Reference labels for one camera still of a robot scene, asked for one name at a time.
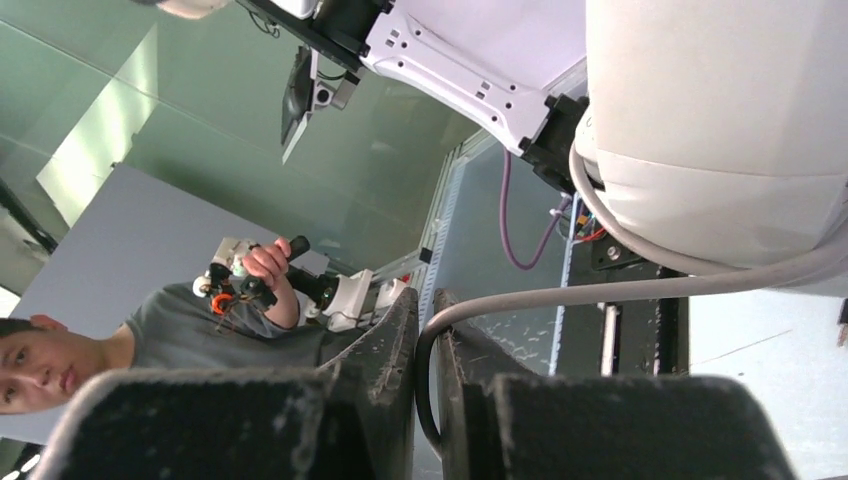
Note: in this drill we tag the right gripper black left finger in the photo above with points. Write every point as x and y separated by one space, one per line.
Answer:
348 419

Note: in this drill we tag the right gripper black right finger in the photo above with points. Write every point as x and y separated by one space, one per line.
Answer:
500 420

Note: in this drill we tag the white gaming headset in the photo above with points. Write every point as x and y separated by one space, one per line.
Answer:
715 141

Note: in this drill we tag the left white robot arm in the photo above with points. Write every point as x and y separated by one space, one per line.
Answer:
343 40

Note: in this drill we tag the operator's hand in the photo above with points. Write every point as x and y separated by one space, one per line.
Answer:
269 262

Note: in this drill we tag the person in grey shirt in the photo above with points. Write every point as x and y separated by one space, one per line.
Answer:
44 363

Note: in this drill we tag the teleoperation controller handle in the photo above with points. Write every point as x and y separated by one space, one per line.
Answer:
336 301

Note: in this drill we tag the overhead black camera mount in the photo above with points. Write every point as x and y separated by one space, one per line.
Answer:
308 91

